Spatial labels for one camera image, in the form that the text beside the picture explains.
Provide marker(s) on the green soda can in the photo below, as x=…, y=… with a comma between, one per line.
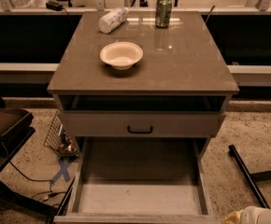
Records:
x=163, y=13

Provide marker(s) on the drawer grey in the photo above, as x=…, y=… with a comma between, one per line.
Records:
x=139, y=181

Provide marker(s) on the brown chair seat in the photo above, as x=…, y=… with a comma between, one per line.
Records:
x=13, y=121

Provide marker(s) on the top drawer with black handle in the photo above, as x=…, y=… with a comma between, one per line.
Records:
x=141, y=124

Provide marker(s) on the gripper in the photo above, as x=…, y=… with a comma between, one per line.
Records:
x=247, y=216

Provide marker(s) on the black metal stand leg left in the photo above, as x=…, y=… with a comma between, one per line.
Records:
x=60, y=208

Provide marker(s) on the blue tape cross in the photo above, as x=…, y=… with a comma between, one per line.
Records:
x=63, y=171

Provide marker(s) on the white plastic bottle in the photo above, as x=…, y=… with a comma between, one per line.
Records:
x=113, y=19

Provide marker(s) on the wire mesh basket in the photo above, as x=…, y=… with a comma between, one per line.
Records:
x=59, y=141

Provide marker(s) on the black power adapter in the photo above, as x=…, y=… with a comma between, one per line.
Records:
x=54, y=6

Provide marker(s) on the black metal stand leg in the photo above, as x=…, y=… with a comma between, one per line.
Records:
x=252, y=178
x=60, y=208

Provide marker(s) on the black metal stand leg right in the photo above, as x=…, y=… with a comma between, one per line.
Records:
x=252, y=178

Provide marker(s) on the grey drawer cabinet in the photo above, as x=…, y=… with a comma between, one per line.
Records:
x=182, y=69

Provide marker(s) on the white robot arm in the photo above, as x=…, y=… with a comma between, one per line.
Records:
x=249, y=215

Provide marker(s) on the white paper bowl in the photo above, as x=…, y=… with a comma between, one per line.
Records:
x=121, y=55

